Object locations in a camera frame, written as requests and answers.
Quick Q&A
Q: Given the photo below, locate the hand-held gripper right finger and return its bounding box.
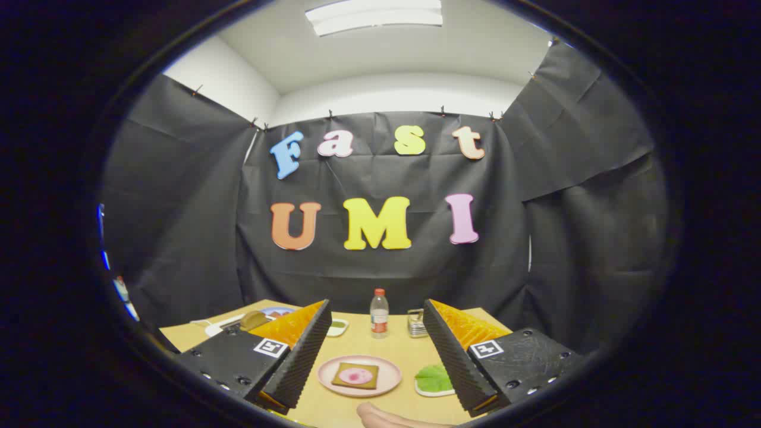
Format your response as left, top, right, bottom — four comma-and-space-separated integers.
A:
423, 299, 586, 418

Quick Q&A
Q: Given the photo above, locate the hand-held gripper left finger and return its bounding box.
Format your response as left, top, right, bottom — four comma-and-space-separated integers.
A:
175, 299, 333, 416

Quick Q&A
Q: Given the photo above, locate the green lettuce leaf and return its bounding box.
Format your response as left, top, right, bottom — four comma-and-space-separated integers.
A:
414, 364, 455, 394

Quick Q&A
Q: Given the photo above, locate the plain brown toast slice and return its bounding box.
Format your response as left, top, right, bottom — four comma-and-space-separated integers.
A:
240, 310, 272, 332

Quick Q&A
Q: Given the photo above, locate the white square plate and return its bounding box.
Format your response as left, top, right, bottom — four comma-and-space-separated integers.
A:
414, 377, 457, 398

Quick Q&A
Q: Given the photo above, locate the toast slice with ham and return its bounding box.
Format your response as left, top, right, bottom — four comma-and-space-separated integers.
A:
331, 362, 380, 391

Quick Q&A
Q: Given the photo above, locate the pink round plate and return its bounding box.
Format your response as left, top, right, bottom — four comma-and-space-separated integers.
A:
317, 355, 402, 398

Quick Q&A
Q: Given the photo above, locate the clear plastic water bottle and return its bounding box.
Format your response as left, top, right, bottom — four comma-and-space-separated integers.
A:
370, 288, 390, 339

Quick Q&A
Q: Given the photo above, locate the white toaster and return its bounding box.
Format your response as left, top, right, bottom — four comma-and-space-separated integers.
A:
205, 314, 275, 338

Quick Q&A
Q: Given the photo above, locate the black backdrop cloth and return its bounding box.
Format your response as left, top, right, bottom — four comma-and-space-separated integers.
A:
98, 39, 669, 357

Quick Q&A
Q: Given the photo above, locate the ceiling light panel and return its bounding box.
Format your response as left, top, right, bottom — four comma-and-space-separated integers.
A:
305, 0, 444, 37

